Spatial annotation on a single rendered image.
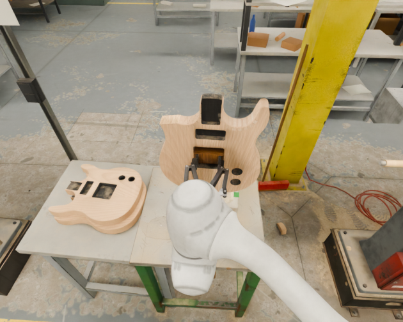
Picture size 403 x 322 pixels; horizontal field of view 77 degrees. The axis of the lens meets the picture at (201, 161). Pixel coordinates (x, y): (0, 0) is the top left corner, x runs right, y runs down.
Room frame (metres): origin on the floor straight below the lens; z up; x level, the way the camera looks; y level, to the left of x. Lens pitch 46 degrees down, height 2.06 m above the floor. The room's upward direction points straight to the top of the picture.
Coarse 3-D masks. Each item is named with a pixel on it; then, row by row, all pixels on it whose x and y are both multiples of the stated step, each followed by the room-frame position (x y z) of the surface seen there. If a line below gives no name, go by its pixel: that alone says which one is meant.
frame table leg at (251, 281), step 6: (246, 276) 0.48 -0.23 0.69; (252, 276) 0.43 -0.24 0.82; (246, 282) 0.45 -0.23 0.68; (252, 282) 0.43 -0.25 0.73; (258, 282) 0.43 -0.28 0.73; (246, 288) 0.43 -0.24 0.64; (252, 288) 0.43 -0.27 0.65; (240, 294) 0.48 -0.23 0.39; (246, 294) 0.43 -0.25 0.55; (252, 294) 0.43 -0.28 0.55; (240, 300) 0.44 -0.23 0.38; (246, 300) 0.43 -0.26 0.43; (240, 306) 0.43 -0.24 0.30; (246, 306) 0.43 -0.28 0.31; (240, 312) 0.43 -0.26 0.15
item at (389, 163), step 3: (387, 162) 0.75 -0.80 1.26; (390, 162) 0.75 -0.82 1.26; (393, 162) 0.75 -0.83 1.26; (396, 162) 0.75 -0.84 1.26; (399, 162) 0.75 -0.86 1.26; (402, 162) 0.75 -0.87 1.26; (387, 165) 0.74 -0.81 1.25; (390, 165) 0.74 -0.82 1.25; (393, 165) 0.74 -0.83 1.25; (396, 165) 0.74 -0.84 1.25; (399, 165) 0.74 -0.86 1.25; (402, 165) 0.74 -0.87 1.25
